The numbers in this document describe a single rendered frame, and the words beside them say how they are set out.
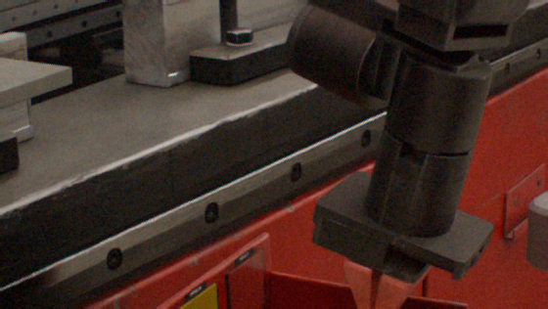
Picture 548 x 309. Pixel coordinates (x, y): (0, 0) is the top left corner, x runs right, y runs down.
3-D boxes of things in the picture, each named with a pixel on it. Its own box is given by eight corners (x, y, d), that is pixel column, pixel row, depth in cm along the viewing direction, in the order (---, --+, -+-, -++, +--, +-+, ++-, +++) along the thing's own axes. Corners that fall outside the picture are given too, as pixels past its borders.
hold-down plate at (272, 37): (230, 87, 99) (229, 57, 99) (188, 81, 103) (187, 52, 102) (394, 31, 122) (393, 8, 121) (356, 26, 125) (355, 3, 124)
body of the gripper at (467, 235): (351, 194, 69) (376, 90, 66) (487, 248, 65) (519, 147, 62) (306, 229, 63) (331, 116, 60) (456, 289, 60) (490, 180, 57)
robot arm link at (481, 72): (466, 66, 55) (513, 55, 59) (369, 21, 59) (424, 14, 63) (437, 178, 58) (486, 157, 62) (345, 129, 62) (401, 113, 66)
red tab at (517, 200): (514, 241, 142) (517, 196, 140) (502, 239, 143) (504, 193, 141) (552, 207, 153) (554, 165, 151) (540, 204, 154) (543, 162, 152)
